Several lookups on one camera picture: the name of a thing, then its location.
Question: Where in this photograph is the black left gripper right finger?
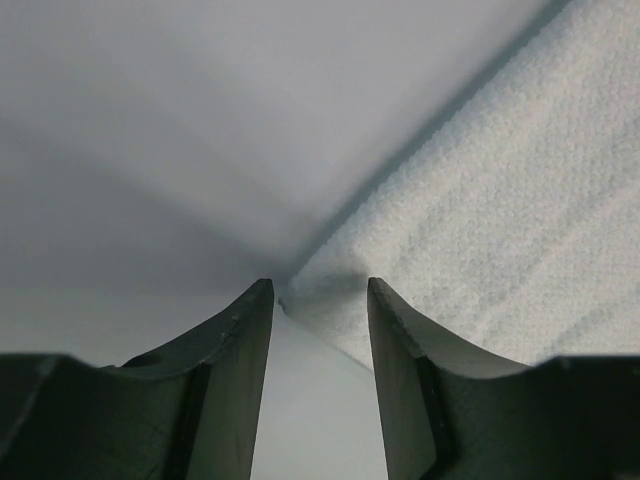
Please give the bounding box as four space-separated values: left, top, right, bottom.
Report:
367 278 639 479

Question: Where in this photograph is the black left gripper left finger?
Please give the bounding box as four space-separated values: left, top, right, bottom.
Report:
1 279 274 479

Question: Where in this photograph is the white light blue towel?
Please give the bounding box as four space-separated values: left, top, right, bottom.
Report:
281 1 639 365

